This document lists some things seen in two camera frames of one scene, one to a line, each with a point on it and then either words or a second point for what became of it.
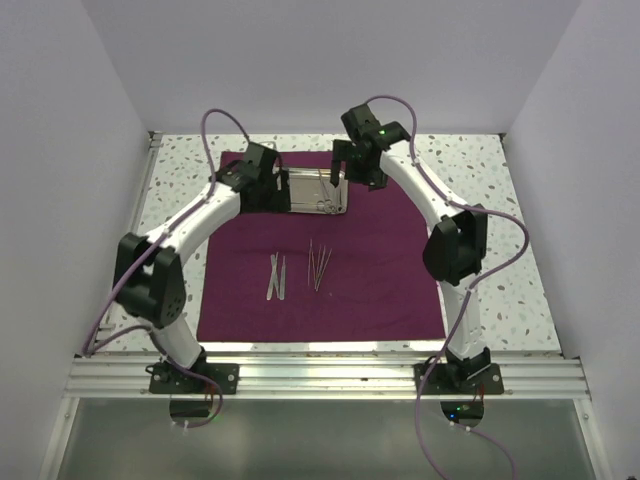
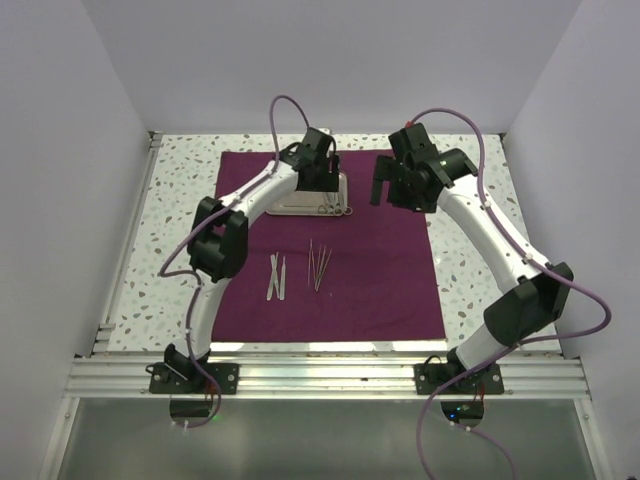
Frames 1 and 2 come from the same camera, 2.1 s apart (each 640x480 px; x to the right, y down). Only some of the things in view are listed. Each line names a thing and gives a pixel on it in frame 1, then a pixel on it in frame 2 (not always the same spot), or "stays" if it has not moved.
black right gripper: [343, 151] to [389, 169]
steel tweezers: [283, 279] stays
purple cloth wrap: [279, 276] stays
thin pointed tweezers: [311, 261] stays
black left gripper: [279, 201] to [330, 181]
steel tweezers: [274, 280] stays
